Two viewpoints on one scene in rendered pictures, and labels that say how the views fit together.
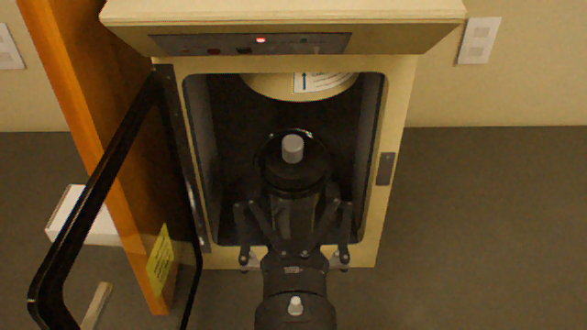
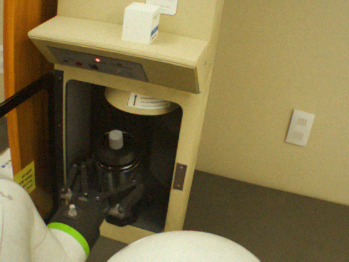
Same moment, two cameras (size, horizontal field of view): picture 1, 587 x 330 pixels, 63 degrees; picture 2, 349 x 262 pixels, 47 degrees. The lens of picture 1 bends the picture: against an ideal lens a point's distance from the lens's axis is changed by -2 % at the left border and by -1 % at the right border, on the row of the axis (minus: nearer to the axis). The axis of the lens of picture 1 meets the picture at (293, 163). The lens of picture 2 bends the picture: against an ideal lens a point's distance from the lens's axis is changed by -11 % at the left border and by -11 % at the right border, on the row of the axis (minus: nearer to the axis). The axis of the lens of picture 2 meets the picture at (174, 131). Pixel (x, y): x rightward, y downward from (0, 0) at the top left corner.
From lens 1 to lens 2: 0.37 m
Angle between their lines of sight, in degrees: 16
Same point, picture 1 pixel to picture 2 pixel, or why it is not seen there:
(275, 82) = (119, 97)
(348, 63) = (157, 92)
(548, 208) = (313, 252)
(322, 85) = (146, 106)
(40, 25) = (8, 34)
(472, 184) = (270, 228)
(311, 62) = (136, 87)
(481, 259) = not seen: outside the picture
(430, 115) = (265, 177)
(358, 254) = not seen: hidden behind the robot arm
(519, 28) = (326, 126)
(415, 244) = not seen: hidden behind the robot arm
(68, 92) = (8, 68)
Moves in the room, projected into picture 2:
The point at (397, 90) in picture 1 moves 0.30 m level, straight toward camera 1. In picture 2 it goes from (187, 118) to (90, 194)
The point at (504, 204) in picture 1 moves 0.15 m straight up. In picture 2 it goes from (285, 244) to (301, 205)
